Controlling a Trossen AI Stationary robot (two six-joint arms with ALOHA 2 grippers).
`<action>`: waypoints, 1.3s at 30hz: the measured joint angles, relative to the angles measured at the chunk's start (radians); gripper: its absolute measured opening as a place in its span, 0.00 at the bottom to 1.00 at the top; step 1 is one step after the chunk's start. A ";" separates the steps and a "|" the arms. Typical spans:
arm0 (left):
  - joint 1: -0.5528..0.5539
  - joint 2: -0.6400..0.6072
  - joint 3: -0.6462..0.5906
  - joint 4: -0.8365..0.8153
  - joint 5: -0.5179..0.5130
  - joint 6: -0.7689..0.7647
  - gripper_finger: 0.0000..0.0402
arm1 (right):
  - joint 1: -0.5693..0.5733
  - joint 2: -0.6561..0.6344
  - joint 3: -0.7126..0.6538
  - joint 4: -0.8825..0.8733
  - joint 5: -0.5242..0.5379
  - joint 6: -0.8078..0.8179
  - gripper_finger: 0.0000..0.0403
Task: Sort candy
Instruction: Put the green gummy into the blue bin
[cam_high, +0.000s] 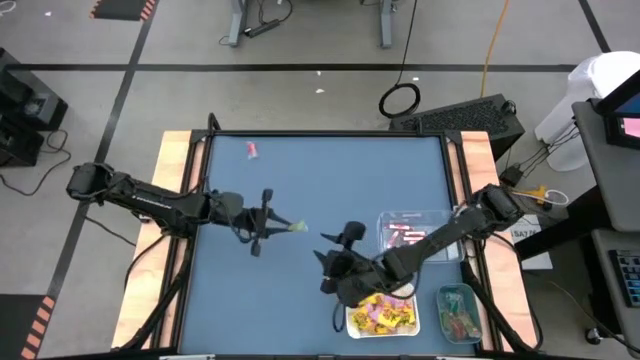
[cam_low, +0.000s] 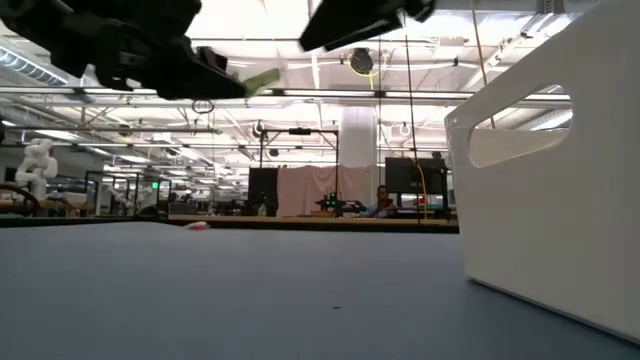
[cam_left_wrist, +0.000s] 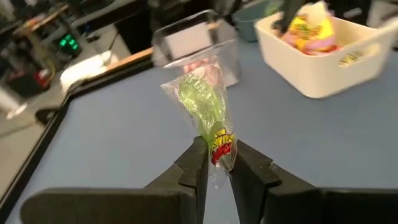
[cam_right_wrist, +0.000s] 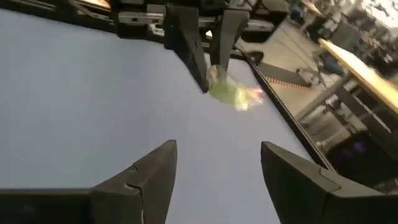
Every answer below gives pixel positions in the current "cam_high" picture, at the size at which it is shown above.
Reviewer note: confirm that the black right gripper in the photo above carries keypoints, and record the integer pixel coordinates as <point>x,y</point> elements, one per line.
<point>360,275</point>

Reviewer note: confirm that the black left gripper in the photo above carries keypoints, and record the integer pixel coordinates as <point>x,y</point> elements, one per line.
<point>252,220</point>

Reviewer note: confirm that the Smarties candy roll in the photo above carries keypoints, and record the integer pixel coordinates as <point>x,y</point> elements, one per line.
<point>399,226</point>
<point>415,233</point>
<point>409,239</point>
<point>392,240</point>

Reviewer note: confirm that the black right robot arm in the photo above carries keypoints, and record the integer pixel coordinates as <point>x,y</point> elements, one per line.
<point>450,230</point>

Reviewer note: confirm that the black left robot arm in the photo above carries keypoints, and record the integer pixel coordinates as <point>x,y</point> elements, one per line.
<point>150,200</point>

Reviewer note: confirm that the white plastic bin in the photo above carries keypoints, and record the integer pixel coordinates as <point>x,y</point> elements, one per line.
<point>415,330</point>

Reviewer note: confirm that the clear plastic container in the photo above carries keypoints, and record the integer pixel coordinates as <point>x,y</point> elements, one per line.
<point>450,217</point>

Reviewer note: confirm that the teal plastic tray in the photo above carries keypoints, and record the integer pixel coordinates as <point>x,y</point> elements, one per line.
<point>475,300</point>

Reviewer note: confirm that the black perforated computer case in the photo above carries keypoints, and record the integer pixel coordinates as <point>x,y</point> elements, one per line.
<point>457,120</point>

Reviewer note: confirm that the black power strip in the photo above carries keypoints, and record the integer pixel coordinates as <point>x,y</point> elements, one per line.
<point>264,27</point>

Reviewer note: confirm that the grey desk leg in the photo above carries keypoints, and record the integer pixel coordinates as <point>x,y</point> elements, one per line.
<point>239,22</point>
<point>385,24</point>

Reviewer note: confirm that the white paper sheet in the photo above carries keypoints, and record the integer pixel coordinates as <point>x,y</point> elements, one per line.
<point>537,257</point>

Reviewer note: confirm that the black hazard-striped floor mat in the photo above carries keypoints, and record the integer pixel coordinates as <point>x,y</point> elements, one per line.
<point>122,9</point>
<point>20,325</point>

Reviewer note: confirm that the black caster wheel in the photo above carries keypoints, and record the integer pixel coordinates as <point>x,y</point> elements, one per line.
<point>592,336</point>

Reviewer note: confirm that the black equipment cart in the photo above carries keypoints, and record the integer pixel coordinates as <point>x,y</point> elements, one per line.
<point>25,110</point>

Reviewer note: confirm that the grey keyboard desk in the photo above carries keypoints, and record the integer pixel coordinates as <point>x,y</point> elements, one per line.
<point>605,300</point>

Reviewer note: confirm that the grey side desk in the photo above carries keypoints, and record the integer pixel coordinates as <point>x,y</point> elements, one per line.
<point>607,175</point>

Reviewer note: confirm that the dark computer keyboard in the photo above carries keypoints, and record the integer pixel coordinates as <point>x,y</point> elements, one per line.
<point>627,277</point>

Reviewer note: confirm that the white plastic cover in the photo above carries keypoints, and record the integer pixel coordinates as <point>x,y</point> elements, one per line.
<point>595,75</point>

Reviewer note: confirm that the black screen with pink display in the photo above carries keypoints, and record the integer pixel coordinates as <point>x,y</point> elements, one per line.
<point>622,112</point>

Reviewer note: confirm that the black aluminium table frame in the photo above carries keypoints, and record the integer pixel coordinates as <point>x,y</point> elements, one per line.
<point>325,133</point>

